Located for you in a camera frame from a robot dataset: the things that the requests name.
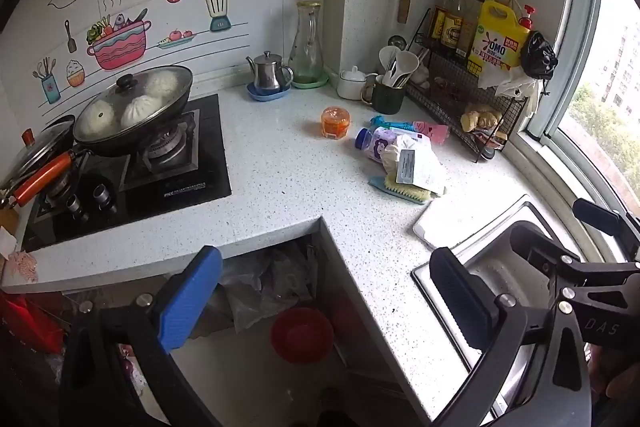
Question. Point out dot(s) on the black gas stove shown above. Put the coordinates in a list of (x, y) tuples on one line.
[(175, 187)]

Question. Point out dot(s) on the red plastic basin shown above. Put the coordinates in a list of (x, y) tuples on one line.
[(302, 334)]

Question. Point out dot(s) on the white cutting board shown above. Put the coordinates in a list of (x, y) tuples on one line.
[(450, 222)]

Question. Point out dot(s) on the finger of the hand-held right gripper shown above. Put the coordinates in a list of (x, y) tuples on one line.
[(535, 247), (600, 214)]

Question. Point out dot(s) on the green saucer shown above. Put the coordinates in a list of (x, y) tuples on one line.
[(320, 81)]

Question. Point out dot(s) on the blue and pink wrapper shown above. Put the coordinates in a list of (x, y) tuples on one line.
[(430, 129)]

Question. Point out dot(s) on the teal scrub brush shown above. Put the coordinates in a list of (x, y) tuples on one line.
[(395, 189)]

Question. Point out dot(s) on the wok with glass lid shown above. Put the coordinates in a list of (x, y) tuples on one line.
[(127, 82)]

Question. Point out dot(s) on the white lidded sugar pot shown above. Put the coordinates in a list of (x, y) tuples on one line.
[(352, 84)]

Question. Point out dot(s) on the ginger root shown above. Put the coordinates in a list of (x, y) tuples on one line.
[(480, 117)]

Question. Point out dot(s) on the steel sink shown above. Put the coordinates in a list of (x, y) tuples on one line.
[(500, 272)]

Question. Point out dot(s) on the white steamed bun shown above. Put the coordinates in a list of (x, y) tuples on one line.
[(152, 83), (137, 113), (97, 119)]

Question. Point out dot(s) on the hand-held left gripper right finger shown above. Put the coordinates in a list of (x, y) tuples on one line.
[(460, 297)]

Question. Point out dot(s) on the white and green medicine box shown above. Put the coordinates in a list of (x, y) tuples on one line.
[(422, 172)]

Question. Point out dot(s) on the black plastic bag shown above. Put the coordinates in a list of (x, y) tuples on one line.
[(537, 54)]

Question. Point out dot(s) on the steel teapot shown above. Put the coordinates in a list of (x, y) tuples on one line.
[(267, 72)]

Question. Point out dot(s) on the red plastic bag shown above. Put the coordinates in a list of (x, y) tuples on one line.
[(25, 322)]

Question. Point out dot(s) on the orange jelly cup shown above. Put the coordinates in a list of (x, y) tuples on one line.
[(335, 122)]

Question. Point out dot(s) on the blue saucer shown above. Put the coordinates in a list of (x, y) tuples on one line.
[(260, 96)]

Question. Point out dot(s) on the person's right hand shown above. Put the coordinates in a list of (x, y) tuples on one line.
[(620, 379)]

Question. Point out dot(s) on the yellow detergent jug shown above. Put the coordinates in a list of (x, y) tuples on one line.
[(500, 39)]

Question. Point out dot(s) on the large white rice spoon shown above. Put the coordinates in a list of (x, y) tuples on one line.
[(407, 63)]

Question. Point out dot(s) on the window frame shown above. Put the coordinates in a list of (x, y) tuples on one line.
[(575, 57)]

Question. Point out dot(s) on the glass carafe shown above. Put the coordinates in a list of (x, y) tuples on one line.
[(306, 42)]

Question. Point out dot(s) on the pink patterned cloth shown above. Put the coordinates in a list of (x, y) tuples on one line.
[(20, 267)]

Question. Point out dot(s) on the colourful kitchen wall decal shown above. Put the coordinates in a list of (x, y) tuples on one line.
[(122, 47)]

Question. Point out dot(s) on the white garlic bulbs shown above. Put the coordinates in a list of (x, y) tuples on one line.
[(422, 76)]

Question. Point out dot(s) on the purple label juice bottle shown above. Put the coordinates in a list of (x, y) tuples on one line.
[(372, 146)]

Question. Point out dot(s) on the dark green mug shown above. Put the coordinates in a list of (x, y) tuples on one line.
[(387, 99)]

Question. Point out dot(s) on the white plastic bag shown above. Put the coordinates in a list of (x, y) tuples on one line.
[(510, 82)]

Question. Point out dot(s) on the clear plastic bin bag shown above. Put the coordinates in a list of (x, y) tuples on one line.
[(265, 287)]

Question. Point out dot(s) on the small steel ladle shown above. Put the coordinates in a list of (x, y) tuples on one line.
[(395, 41)]

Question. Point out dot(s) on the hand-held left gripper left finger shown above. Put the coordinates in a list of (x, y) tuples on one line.
[(192, 297)]

